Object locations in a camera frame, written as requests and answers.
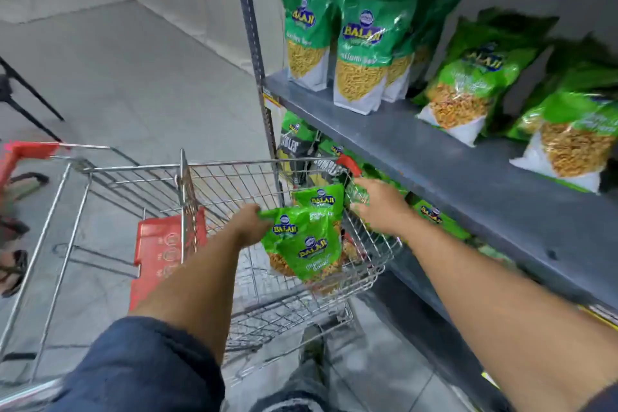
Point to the person's right hand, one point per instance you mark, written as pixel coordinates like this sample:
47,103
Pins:
384,209

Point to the person's left hand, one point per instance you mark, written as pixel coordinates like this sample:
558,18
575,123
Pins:
251,226

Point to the grey metal shelf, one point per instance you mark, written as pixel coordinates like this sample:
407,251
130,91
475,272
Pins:
434,156

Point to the person's right forearm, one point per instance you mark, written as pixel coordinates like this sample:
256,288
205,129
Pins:
507,329

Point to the person's left forearm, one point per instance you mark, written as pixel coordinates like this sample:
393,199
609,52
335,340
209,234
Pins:
193,291

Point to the black snack packet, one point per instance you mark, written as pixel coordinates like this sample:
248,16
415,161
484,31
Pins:
328,165
294,151

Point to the person's black shoe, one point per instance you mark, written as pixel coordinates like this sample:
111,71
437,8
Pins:
313,349

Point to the person's grey jeans leg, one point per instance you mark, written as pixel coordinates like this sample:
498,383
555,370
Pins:
304,392

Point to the lime green chips packet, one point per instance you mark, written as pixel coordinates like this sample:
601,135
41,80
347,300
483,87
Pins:
437,218

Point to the dark blue left sleeve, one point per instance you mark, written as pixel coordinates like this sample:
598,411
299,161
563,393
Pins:
140,368

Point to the dark blue sleeve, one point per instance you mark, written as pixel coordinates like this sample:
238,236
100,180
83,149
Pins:
140,368
603,399

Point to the black tripod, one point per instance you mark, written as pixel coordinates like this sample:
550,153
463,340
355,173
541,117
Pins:
5,90

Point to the dark blue right sleeve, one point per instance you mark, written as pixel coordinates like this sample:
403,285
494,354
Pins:
603,399

